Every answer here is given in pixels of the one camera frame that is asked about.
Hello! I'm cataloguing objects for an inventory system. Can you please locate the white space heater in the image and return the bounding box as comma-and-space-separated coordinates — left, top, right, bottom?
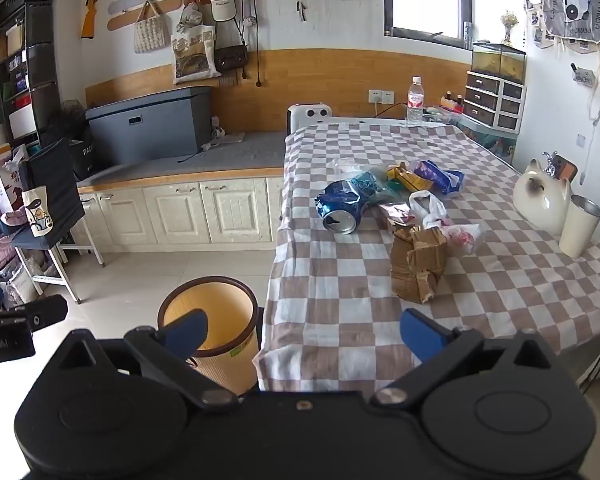
287, 103, 333, 134

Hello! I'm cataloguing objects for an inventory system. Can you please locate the white bucket bag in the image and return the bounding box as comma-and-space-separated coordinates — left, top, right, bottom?
208, 0, 240, 24

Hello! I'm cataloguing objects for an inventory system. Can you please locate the crushed blue drink can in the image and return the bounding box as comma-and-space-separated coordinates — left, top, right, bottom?
314, 179, 377, 235

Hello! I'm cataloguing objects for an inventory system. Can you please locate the yellow snack packet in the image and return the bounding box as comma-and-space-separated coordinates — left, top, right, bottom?
387, 162, 434, 194

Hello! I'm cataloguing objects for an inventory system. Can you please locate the cream cabinet with doors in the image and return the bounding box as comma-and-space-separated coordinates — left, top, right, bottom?
77, 167, 286, 247

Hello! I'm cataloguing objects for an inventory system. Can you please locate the black shelf rack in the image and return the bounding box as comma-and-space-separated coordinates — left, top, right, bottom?
0, 0, 64, 147

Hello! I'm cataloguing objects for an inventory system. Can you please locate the brown shoulder bag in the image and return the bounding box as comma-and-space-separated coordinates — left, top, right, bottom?
213, 20, 250, 74

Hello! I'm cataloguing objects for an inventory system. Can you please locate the clear plastic bag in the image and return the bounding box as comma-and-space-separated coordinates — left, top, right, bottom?
332, 157, 377, 181

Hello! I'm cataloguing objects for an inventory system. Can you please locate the beige waste bin dark rim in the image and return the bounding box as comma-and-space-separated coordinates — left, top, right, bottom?
157, 275, 261, 396

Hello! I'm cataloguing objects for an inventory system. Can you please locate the purple floral packet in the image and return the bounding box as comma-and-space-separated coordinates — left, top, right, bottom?
414, 159, 466, 196

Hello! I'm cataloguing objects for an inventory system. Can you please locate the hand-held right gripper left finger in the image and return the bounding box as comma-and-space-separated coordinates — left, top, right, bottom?
50, 308, 239, 409

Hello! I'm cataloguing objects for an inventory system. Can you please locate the cream knitted tote bag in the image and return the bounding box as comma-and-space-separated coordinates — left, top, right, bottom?
132, 0, 172, 55

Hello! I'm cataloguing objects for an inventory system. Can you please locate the wooden wall hook rail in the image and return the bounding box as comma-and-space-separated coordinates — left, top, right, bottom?
106, 0, 277, 31

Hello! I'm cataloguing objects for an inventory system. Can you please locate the cream tumbler cup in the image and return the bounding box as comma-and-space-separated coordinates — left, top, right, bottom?
558, 193, 600, 260

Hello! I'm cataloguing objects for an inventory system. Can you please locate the clear storage bag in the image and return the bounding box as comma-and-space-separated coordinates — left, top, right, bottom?
0, 254, 46, 306

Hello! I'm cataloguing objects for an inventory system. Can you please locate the grey storage box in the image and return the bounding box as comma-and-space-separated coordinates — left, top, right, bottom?
84, 85, 214, 167

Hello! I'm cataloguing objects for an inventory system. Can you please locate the glass fish tank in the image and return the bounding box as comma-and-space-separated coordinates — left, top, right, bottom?
471, 42, 527, 84

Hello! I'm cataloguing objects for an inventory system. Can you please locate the flower vase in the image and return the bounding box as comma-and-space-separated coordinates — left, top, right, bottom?
499, 9, 520, 46

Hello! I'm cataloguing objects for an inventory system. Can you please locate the printed canvas tote bag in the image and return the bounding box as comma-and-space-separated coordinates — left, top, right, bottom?
171, 24, 223, 85

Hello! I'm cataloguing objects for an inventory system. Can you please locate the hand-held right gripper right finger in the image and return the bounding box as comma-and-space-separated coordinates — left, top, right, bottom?
370, 308, 556, 408

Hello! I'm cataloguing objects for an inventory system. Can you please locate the crushed brown cardboard box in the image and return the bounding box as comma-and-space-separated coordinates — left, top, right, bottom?
390, 225, 449, 305

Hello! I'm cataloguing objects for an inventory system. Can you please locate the white plastic bag red print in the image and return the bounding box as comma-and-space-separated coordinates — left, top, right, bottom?
408, 190, 486, 257

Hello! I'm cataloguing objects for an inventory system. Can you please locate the white desktop drawer organiser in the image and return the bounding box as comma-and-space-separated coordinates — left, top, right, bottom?
462, 70, 526, 134

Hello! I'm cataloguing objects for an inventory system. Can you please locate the cartoon print tote bag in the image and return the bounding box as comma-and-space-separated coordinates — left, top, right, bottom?
21, 184, 56, 238

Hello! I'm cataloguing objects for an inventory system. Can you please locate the white paper bag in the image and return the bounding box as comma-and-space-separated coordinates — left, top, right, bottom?
0, 162, 26, 217

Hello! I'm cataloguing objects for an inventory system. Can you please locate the clear water bottle red label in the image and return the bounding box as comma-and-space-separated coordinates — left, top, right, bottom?
406, 76, 425, 127

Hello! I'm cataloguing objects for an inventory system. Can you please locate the black bag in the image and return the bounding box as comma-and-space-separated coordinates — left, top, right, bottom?
69, 127, 99, 181

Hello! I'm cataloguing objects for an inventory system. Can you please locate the white ceramic cat figure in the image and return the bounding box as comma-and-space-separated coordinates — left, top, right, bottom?
512, 158, 572, 236

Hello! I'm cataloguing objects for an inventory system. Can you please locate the brown white checkered tablecloth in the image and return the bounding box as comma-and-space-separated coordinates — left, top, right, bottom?
254, 121, 600, 393

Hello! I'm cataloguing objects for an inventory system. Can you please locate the dark cloth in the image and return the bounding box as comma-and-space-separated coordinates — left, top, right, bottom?
12, 138, 86, 251

